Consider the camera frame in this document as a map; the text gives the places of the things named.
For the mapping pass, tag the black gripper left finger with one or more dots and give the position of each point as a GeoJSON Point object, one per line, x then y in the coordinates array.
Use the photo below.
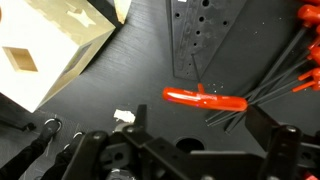
{"type": "Point", "coordinates": [156, 146]}

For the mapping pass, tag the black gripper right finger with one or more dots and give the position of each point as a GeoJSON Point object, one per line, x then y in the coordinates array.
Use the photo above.
{"type": "Point", "coordinates": [283, 143]}

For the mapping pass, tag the torn white sticker patch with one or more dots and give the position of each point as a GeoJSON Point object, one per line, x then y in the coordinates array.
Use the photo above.
{"type": "Point", "coordinates": [124, 115]}

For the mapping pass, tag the black shoe white sole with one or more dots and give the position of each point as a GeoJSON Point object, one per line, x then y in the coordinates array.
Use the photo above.
{"type": "Point", "coordinates": [74, 141]}
{"type": "Point", "coordinates": [50, 128]}

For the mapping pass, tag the black wedge hex key stand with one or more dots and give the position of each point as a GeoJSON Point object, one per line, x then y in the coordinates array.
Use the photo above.
{"type": "Point", "coordinates": [200, 46]}

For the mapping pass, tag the black table leg bar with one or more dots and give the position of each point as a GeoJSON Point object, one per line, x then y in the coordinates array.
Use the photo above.
{"type": "Point", "coordinates": [16, 121]}

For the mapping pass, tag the wooden shape sorter box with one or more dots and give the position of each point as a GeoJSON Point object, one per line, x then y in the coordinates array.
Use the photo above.
{"type": "Point", "coordinates": [43, 43]}

